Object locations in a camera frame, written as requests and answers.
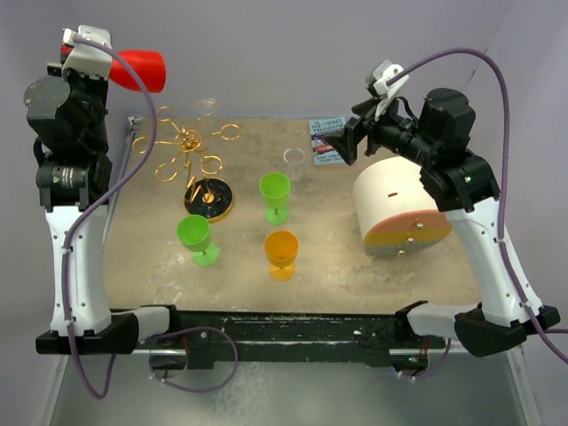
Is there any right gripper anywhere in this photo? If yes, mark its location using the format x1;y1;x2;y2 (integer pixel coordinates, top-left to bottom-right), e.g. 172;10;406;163
325;91;439;166

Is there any red wine glass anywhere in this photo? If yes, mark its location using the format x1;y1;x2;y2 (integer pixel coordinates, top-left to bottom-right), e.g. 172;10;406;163
59;43;169;93

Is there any white round drawer box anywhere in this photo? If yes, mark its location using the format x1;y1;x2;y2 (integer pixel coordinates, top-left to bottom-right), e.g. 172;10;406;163
352;156;452;256

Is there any green wine glass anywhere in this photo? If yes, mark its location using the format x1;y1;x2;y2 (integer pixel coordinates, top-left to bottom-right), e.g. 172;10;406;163
259;172;291;225
177;215;218;266

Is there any clear wine glass front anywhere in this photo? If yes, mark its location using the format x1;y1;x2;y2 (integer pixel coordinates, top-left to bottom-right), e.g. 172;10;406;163
196;98;219;117

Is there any clear wine glass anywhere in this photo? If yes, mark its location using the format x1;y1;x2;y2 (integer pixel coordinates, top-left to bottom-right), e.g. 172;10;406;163
196;98;219;117
283;147;305;185

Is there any orange wine glass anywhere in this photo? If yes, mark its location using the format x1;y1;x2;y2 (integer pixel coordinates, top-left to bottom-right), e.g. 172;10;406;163
264;230;299;281

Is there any gold wine glass rack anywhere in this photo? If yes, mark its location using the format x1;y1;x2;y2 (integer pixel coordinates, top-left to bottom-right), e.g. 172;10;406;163
154;106;241;223

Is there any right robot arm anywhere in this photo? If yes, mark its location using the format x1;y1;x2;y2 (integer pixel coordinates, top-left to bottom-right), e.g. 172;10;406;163
325;88;560;358

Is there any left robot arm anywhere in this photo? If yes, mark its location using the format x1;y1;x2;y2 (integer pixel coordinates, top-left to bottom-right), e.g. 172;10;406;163
23;46;183;355

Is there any clear wine glass back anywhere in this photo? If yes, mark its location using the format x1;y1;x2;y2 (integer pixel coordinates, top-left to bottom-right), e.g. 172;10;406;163
283;147;305;185

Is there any blue treehouse book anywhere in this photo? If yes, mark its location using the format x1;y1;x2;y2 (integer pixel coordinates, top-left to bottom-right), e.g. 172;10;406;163
308;116;346;166

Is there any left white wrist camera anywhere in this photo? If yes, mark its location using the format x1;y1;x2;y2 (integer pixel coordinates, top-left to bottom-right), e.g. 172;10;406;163
62;24;113;81

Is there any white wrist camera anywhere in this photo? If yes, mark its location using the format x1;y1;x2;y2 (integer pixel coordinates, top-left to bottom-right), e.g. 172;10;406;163
62;24;113;81
366;60;409;122

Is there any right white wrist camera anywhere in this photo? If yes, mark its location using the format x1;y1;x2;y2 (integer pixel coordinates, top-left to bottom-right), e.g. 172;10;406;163
366;60;409;122

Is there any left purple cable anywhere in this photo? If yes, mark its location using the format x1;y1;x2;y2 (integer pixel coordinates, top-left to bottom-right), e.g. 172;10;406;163
61;35;241;399

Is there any black base frame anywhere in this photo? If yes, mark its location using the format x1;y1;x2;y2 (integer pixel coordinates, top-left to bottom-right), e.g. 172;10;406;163
137;311;446;370

